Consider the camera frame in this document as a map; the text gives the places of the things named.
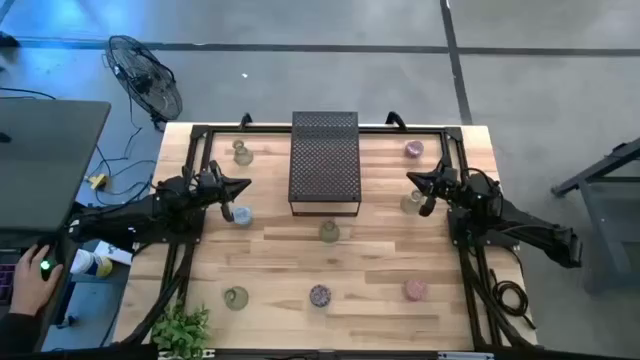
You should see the black computer mouse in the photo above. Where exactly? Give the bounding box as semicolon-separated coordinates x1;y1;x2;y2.
37;242;65;281

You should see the black floor fan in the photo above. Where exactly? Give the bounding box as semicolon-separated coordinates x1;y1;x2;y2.
103;34;184;132

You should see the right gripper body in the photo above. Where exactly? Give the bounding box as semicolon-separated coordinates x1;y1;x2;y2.
418;155;460;218

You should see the black keyboard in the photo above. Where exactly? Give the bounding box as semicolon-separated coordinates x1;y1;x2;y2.
0;262;19;306

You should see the black perforated metal shelf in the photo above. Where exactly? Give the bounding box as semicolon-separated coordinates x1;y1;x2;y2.
287;110;363;218

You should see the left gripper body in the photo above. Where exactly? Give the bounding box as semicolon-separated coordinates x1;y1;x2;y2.
195;159;237;224

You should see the light blue candle tin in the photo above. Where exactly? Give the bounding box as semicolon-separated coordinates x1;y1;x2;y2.
232;206;254;227

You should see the person's hand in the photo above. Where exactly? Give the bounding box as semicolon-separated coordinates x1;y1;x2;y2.
8;243;65;318

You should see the dark grey desk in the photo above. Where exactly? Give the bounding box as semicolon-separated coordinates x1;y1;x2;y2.
0;98;112;356

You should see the mauve purple candle tin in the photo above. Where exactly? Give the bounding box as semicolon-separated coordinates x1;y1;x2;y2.
403;139;425;160

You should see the grey side table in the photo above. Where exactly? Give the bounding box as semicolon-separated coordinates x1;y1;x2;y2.
551;137;640;296

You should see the pink dotted candle tin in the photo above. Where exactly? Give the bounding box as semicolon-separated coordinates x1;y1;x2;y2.
403;278;429;303

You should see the person's forearm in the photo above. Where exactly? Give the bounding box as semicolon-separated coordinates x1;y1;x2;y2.
0;310;44;354

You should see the coiled black cable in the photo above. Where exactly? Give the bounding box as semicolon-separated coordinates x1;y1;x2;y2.
488;268;537;331

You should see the purple jar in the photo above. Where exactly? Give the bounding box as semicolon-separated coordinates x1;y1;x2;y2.
308;284;332;308

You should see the black aluminium rig frame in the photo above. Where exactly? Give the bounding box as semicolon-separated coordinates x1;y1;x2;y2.
117;123;539;354

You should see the green leafy plant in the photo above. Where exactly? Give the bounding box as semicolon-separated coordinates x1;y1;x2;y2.
149;299;212;360

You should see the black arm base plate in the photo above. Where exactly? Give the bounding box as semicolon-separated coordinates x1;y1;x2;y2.
447;206;521;250
149;209;207;246

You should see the white canister yellow lid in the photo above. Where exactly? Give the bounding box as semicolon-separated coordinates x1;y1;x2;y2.
69;248;114;279

